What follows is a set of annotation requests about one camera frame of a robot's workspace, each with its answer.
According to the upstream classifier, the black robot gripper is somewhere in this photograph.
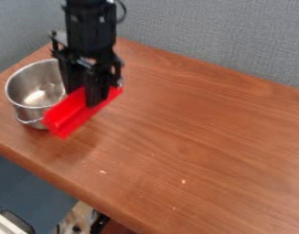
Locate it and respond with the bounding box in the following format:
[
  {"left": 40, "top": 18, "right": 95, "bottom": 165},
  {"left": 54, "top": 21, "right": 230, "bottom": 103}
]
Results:
[{"left": 50, "top": 3, "right": 126, "bottom": 108}]

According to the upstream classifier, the metal pot with handle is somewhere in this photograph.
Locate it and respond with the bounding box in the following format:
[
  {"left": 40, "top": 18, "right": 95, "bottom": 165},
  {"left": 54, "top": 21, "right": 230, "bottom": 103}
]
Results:
[{"left": 5, "top": 58, "right": 66, "bottom": 131}]

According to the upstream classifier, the red plastic block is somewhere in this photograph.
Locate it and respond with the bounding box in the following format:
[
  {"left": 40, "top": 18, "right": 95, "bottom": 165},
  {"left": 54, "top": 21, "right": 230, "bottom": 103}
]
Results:
[{"left": 42, "top": 87, "right": 123, "bottom": 139}]

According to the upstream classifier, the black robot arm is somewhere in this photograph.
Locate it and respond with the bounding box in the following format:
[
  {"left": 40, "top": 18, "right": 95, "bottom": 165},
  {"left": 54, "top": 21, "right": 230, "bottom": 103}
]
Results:
[{"left": 50, "top": 0, "right": 127, "bottom": 108}]

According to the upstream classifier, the beige object under table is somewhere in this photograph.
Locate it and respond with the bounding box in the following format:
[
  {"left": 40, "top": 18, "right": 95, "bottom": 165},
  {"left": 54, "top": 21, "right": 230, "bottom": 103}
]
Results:
[{"left": 50, "top": 200, "right": 112, "bottom": 234}]

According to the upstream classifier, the black chair frame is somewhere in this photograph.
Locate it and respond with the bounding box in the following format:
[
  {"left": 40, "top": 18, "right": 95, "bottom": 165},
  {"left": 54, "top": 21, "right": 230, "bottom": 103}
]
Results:
[{"left": 0, "top": 210, "right": 36, "bottom": 234}]

